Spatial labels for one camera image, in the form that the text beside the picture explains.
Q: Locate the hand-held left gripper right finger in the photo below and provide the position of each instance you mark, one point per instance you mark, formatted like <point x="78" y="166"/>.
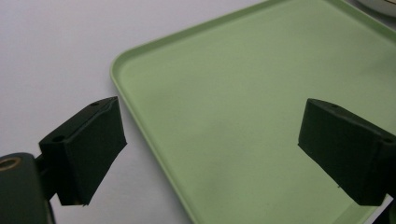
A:
<point x="348" y="149"/>

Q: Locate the light green plastic tray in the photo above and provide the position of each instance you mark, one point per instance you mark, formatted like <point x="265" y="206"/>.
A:
<point x="233" y="109"/>

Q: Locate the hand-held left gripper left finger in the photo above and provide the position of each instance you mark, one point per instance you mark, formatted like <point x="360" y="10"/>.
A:
<point x="84" y="155"/>

